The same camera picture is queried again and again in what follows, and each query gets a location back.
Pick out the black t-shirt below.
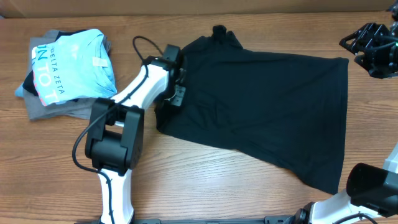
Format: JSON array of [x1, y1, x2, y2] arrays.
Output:
[[155, 25, 349, 194]]

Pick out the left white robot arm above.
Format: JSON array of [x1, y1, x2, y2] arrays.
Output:
[[83, 54, 185, 223]]

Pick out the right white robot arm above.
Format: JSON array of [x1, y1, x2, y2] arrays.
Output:
[[276, 23, 397, 224]]

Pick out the light blue folded t-shirt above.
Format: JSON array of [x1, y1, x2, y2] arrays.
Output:
[[28, 29, 118, 106]]

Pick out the grey folded t-shirt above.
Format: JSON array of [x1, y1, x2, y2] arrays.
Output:
[[15, 30, 110, 120]]

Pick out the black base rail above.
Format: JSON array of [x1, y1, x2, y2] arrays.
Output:
[[74, 215, 299, 224]]

